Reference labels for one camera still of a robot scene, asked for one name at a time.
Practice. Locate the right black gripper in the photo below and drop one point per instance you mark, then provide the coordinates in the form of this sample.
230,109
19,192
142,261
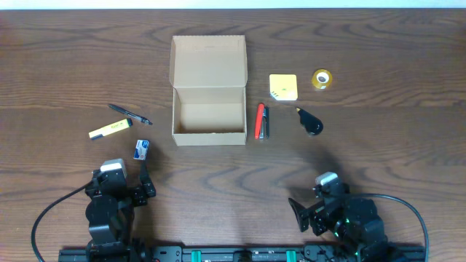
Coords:
314,215

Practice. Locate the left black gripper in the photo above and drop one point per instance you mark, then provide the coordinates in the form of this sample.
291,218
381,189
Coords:
136,193

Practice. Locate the cardboard box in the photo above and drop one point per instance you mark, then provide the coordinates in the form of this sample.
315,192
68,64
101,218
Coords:
209,75

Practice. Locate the yellow sticky note pad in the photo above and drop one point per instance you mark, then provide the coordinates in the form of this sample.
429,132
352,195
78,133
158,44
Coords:
283,87

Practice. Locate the yellow tape roll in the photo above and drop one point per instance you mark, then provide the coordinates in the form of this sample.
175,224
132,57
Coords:
321,79

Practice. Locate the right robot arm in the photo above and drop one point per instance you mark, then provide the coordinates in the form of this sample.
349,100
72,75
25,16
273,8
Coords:
353,220

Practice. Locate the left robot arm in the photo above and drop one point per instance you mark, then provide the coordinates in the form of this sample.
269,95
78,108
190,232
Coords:
111,212

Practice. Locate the blue white staples box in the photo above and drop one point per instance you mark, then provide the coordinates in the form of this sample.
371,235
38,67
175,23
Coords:
141,150

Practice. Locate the yellow highlighter marker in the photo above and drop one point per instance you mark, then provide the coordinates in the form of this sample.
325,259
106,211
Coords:
111,128

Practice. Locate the black ballpoint pen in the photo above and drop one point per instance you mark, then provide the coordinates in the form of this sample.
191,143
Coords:
130,114

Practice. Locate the black correction tape dispenser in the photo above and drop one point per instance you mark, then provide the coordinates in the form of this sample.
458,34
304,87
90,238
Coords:
309,122

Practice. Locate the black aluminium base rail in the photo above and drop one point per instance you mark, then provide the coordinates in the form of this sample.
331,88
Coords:
306,253

